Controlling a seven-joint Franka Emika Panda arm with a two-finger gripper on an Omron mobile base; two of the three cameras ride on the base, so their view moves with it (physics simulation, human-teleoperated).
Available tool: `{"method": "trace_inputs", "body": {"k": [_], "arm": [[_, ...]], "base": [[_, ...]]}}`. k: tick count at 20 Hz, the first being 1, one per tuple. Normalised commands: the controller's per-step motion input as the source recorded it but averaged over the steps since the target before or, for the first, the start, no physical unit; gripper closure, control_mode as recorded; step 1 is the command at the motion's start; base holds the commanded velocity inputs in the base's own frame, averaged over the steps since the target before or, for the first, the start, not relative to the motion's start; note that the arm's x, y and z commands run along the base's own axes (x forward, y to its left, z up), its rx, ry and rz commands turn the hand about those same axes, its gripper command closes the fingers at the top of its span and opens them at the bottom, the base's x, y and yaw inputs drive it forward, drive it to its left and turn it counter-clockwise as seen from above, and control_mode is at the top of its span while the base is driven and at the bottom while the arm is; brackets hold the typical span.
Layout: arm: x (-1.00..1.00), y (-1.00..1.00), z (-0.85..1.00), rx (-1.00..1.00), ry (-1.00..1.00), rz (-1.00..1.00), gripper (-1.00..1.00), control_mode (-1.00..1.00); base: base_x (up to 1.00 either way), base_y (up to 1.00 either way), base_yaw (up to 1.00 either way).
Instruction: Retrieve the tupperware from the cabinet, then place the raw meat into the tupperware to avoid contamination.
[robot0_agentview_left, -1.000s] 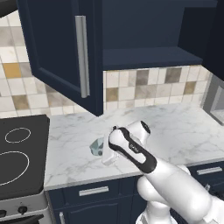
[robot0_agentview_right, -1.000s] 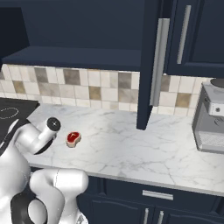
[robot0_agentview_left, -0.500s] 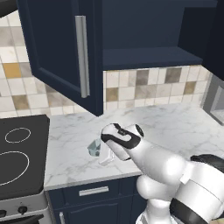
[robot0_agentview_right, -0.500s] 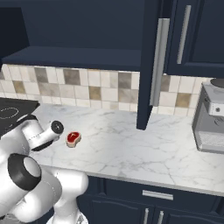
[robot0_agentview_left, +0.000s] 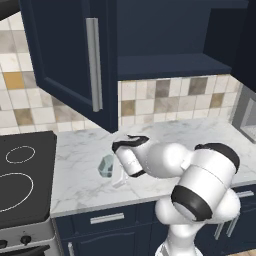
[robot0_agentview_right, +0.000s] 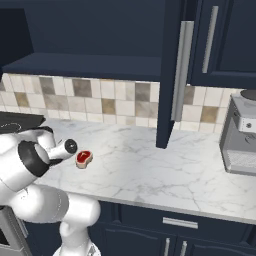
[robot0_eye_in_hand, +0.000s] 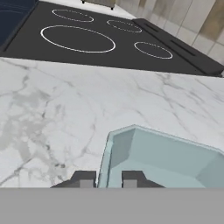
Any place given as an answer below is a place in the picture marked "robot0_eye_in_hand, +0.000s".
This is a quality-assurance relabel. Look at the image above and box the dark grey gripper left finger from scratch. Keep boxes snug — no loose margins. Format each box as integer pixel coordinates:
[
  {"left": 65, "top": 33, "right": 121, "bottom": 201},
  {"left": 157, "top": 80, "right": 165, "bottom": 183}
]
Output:
[{"left": 51, "top": 170, "right": 97, "bottom": 189}]

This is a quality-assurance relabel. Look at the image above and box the grey appliance with black feet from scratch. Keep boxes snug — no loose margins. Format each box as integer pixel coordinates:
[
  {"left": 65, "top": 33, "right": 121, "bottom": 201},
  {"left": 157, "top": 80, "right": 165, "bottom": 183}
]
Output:
[{"left": 80, "top": 0, "right": 117, "bottom": 11}]

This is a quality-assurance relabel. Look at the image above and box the black hob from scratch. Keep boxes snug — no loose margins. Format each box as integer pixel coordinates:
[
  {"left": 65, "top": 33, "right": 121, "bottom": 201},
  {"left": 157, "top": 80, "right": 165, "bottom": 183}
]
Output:
[{"left": 0, "top": 1, "right": 224, "bottom": 78}]

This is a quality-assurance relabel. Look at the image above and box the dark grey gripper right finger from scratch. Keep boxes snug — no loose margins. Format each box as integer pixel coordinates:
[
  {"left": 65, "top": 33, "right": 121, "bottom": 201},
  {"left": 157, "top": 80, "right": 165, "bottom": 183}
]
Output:
[{"left": 121, "top": 170, "right": 165, "bottom": 189}]

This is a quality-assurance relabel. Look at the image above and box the pale blue tupperware container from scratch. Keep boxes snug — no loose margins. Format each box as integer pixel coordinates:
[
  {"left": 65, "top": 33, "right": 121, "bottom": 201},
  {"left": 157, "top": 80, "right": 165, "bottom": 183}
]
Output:
[{"left": 96, "top": 124, "right": 224, "bottom": 189}]

